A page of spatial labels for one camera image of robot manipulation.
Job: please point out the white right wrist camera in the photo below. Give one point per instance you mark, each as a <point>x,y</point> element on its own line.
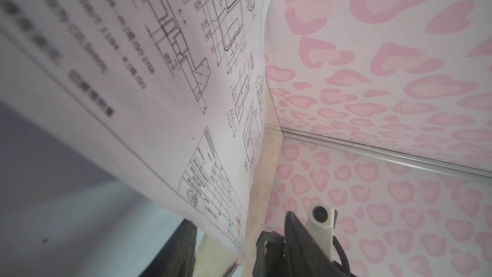
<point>320,225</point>

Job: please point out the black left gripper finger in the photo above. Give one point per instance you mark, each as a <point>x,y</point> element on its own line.
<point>177,258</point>

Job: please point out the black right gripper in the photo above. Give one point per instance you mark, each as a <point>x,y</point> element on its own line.
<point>302,255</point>

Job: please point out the technical drawing sheet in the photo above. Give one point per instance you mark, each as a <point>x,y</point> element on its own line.
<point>166,95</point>

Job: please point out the aluminium frame right post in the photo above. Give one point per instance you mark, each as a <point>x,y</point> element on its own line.
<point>421,163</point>

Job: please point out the red black folder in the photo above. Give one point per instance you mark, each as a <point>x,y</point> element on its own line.
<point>212,258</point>

